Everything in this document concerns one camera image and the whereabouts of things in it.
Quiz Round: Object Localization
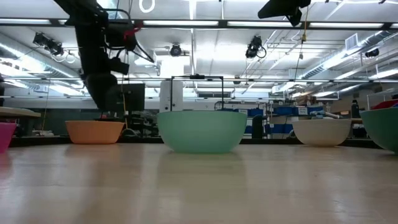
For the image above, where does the light green plastic bowl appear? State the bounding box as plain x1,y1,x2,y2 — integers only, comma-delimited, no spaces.
156,110,248,154

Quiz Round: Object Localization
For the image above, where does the dark green plastic bowl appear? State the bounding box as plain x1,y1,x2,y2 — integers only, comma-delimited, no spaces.
360,107,398,154

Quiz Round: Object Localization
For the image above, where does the white plastic bowl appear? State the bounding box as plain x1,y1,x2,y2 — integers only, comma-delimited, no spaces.
292,118,353,147

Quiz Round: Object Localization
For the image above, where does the orange plastic bowl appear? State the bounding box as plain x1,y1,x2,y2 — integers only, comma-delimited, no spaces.
65,120,126,145

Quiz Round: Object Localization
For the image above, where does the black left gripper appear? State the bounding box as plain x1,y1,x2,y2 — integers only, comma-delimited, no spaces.
83,72,118,111

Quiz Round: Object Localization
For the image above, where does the blue storage bin row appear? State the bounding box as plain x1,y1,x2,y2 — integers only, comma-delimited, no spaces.
269,106,325,117

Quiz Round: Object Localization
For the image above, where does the black computer monitor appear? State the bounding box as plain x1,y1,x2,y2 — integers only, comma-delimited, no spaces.
115,83,146,113

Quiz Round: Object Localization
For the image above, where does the black ceiling camera with cable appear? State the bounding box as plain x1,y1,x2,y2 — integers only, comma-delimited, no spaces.
244,35,268,60

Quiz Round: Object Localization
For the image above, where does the white ceiling vent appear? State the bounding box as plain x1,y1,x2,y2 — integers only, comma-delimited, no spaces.
345,32,359,51

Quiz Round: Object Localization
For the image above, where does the wooden side table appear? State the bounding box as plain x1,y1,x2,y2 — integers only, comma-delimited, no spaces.
0,106,42,137

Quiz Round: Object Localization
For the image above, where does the yellow floor cable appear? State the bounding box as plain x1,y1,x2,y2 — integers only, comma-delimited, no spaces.
121,92,135,136

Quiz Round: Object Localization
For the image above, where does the dark bottle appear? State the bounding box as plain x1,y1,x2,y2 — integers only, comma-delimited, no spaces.
351,99,361,119

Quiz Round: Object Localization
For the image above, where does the white pillar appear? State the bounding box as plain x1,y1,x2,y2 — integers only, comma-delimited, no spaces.
159,80,185,113

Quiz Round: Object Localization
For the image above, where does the black overhead frame bar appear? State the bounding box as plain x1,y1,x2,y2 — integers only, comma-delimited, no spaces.
0,17,398,31

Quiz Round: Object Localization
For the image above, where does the round black ceiling camera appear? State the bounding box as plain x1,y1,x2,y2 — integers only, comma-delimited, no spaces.
169,43,183,58

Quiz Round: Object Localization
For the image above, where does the pink plastic bowl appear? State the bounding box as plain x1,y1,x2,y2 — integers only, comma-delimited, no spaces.
0,122,17,154

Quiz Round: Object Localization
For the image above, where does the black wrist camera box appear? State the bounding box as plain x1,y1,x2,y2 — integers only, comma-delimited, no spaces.
108,57,131,76

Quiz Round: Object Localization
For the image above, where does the yellow hanging cable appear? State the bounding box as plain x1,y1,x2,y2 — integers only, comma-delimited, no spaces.
300,5,309,44

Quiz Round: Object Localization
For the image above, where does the small black ceiling camera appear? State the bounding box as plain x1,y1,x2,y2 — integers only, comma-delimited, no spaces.
364,47,381,58

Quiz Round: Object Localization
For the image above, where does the red cable tie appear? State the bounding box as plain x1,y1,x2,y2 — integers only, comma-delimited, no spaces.
123,22,143,42

